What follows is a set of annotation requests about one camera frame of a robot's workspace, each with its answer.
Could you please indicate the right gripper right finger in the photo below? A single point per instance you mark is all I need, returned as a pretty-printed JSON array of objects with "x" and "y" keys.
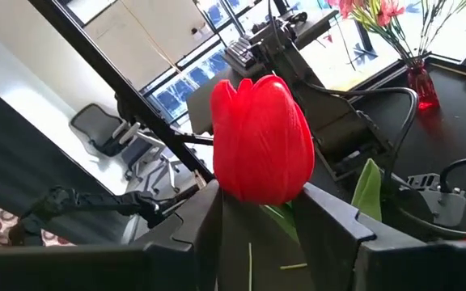
[{"x": 358, "y": 262}]

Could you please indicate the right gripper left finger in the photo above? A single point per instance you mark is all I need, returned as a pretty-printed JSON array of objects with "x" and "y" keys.
[{"x": 176, "y": 258}]

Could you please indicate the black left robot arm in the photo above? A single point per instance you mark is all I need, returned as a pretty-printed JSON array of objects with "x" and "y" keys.
[{"x": 338, "y": 121}]

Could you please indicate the red glass vase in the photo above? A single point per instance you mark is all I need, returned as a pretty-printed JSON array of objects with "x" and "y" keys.
[{"x": 423, "y": 87}]

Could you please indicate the black white office chair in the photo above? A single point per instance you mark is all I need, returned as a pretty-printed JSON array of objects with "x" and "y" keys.
[{"x": 95, "y": 127}]

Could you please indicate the dark grey partition panel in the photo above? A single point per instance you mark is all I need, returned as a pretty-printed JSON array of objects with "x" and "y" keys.
[{"x": 14, "y": 161}]

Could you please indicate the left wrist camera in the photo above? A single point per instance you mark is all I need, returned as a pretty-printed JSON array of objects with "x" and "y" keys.
[{"x": 443, "y": 206}]

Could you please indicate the black frame post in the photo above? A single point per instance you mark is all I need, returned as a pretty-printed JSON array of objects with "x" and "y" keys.
[{"x": 115, "y": 81}]

